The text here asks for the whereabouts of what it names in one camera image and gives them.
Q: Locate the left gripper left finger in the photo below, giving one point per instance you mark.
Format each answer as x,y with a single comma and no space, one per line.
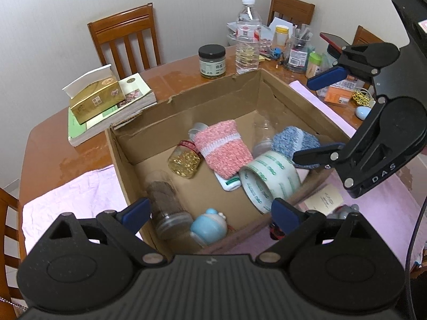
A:
88,264

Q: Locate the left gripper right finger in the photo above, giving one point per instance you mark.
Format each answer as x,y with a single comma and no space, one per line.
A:
335,264

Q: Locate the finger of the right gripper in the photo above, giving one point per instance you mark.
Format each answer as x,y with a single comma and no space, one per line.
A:
316,157
327,78

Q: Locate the blue knitted sleeve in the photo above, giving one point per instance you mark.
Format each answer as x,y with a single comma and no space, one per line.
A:
293,139

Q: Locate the beige KASI box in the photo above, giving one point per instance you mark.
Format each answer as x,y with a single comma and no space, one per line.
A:
325,200

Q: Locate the grey hippo toy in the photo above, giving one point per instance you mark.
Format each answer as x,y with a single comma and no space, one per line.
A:
341,212

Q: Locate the clear tape roll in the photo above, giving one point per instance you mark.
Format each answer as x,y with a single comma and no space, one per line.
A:
267,177

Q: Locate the clear plastic cup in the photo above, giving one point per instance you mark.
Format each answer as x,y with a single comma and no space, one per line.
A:
262,137

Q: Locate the red toy car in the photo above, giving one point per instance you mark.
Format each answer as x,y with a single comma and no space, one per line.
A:
275,233

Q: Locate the clear jar brown contents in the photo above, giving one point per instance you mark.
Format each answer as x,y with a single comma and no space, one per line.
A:
169,217

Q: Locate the white glue tube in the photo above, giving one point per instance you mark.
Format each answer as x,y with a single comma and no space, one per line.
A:
229,184

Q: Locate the pink knitted sleeve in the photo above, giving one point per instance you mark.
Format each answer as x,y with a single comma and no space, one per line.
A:
223,149

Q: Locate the light blue doll toy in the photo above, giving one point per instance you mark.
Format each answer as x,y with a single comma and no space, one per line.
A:
209,227

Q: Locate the jar of gold capsules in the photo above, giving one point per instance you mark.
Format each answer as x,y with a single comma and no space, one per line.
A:
185,159

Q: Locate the green cap toothpick holder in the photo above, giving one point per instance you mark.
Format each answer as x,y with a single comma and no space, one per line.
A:
313,65

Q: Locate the clear box orange label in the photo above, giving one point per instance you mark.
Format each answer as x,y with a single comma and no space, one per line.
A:
339,93

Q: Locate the glass jar with pens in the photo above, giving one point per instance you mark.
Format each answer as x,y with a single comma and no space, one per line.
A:
298,49

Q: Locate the light blue mouse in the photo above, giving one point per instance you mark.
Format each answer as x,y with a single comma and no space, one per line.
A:
362,112

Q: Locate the red smartphone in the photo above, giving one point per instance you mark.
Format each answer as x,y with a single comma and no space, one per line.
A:
334,41

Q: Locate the gold ornament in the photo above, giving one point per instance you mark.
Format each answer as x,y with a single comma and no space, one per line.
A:
362,97

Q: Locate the small blue toy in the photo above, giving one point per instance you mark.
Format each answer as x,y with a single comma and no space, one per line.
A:
276,53

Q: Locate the yellow lid bottle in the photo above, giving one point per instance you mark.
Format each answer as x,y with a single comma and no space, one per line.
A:
281,35

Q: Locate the right wooden chair back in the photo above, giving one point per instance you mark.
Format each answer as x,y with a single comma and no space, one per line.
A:
364,36

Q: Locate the wooden chair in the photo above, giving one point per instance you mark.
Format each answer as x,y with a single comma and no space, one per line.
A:
127,28
294,11
364,36
12,302

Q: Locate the pink table cloth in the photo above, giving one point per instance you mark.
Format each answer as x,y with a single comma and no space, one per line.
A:
390,207

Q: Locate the middle wooden chair back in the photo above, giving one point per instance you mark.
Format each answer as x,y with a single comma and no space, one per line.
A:
294,11

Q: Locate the near left wooden chair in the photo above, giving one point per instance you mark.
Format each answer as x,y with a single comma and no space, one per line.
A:
12,302

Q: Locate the clear water bottle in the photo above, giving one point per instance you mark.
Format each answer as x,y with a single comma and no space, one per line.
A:
248,30

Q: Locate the black lid glass jar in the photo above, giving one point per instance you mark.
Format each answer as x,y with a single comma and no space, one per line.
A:
212,61

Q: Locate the brown cardboard box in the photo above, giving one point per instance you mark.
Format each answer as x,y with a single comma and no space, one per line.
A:
144,145

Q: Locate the gold tissue box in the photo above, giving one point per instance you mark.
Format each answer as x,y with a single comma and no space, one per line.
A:
93,93

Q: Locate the green white book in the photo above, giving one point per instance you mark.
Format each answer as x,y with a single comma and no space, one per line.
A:
138,96

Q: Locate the left wooden chair back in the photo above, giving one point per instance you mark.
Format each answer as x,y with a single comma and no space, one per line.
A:
127,28

